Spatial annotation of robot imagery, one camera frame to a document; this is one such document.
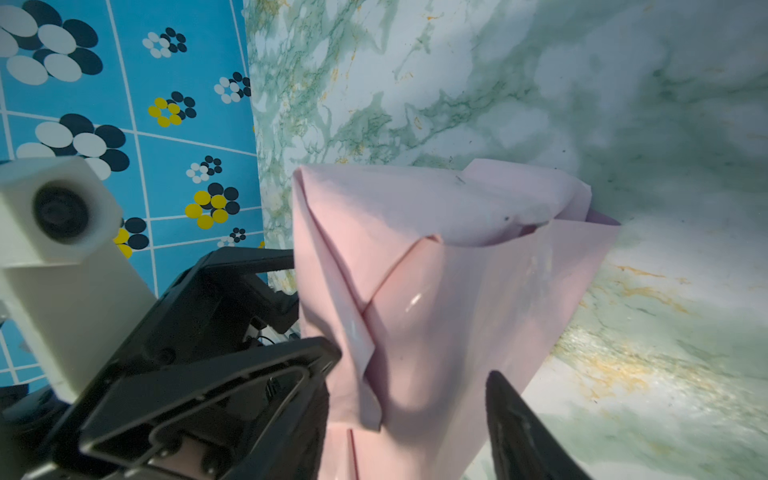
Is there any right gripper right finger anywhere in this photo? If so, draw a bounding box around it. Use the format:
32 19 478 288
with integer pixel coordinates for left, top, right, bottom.
485 371 590 480

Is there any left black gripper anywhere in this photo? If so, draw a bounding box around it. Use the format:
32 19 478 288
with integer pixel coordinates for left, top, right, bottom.
1 248 341 479

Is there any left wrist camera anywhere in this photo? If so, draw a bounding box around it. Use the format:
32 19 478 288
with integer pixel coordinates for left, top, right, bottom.
1 157 156 403

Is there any purple wrapping paper sheet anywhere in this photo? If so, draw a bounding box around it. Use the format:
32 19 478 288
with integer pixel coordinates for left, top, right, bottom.
292 159 619 479

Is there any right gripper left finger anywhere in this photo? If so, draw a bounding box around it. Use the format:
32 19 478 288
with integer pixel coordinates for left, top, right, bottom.
263 382 329 480

